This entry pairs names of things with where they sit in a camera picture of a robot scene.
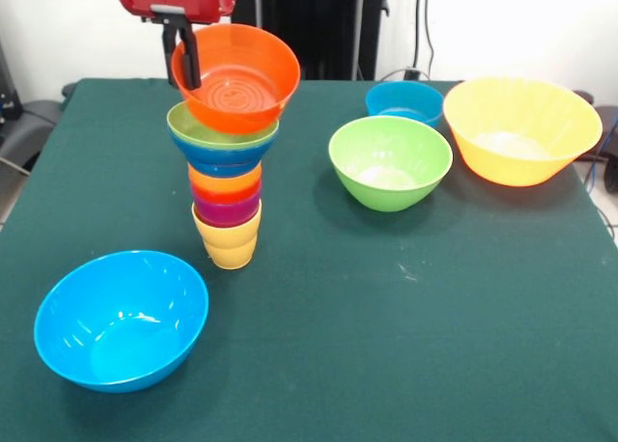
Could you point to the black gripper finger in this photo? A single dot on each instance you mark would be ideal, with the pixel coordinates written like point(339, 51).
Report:
point(190, 58)
point(168, 56)

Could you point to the red plastic bowl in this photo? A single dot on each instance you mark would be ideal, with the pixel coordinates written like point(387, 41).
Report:
point(241, 85)

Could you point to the small green ribbed bowl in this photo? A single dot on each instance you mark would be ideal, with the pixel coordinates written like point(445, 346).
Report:
point(193, 128)

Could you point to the dark blue bowl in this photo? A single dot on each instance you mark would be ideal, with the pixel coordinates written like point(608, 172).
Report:
point(222, 159)

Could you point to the orange ribbed plastic cup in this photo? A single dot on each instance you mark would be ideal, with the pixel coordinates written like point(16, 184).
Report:
point(227, 184)

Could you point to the red plastic cup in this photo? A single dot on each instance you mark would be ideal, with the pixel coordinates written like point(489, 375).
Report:
point(227, 197)

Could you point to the purple plastic cup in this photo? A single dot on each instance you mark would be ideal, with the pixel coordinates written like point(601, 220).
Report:
point(227, 214)

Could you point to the yellow ribbed plastic cup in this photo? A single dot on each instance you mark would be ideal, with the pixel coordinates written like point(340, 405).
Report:
point(229, 246)

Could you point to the small light blue bowl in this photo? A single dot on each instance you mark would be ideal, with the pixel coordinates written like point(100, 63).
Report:
point(403, 99)

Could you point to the large green bowl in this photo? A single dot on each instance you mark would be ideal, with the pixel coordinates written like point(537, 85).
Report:
point(391, 169)

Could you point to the large light blue bowl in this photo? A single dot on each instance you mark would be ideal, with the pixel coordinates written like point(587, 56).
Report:
point(120, 321)

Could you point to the dark green tablecloth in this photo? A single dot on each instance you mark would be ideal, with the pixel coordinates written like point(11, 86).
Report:
point(299, 365)

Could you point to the large yellow bowl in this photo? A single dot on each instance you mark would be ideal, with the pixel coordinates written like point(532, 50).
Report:
point(521, 128)

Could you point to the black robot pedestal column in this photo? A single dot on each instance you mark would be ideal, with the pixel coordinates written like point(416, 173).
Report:
point(318, 27)

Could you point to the dark grey pedestal leg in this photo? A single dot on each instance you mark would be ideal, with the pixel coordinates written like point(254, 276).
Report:
point(29, 123)

